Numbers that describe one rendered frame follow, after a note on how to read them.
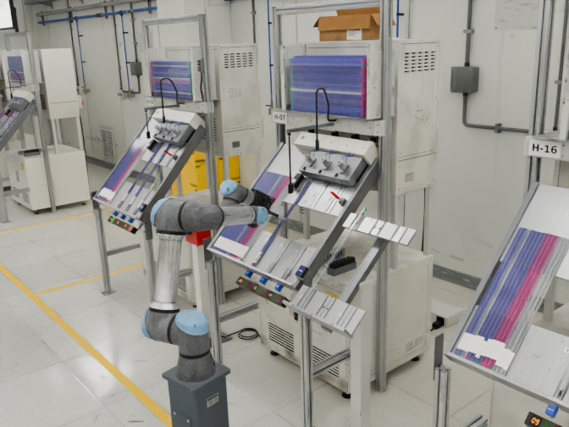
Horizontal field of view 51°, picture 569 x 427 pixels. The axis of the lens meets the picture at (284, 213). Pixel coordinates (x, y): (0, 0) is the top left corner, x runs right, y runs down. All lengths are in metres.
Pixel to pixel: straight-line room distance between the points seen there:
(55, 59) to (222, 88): 3.26
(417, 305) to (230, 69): 1.88
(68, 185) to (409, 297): 4.70
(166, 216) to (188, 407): 0.71
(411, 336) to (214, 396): 1.34
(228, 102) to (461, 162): 1.64
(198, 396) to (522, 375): 1.10
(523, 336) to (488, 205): 2.26
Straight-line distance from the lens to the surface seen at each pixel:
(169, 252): 2.26
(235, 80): 3.98
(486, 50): 4.11
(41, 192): 6.94
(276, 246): 2.79
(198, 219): 2.19
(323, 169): 2.83
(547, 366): 2.00
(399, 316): 3.17
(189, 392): 2.28
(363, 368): 2.55
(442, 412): 2.24
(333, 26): 3.31
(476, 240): 4.33
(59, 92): 6.90
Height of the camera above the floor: 1.74
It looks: 16 degrees down
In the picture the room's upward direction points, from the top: 2 degrees counter-clockwise
